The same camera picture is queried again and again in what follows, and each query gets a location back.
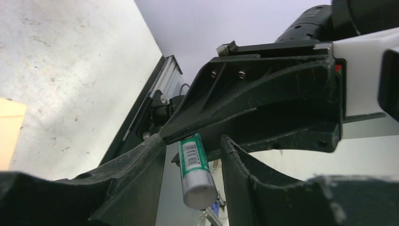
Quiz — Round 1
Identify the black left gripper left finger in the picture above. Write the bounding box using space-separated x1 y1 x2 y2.
0 134 166 226

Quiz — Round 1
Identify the cream paper envelope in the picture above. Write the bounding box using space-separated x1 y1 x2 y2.
0 98 27 171

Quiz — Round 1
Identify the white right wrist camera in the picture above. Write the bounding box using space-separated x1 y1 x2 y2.
314 28 399 121

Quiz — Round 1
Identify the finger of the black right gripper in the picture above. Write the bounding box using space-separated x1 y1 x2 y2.
160 55 343 160

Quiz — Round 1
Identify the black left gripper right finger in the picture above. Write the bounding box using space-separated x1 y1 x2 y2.
220 135 399 226

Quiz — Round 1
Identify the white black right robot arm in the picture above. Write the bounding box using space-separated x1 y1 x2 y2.
159 0 399 160

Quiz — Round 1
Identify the green white glue stick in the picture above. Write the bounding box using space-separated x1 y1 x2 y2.
177 133 218 210

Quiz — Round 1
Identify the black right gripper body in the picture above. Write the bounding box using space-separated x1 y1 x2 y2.
216 40 332 61

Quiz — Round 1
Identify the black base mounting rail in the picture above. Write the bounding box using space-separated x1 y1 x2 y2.
98 55 188 166

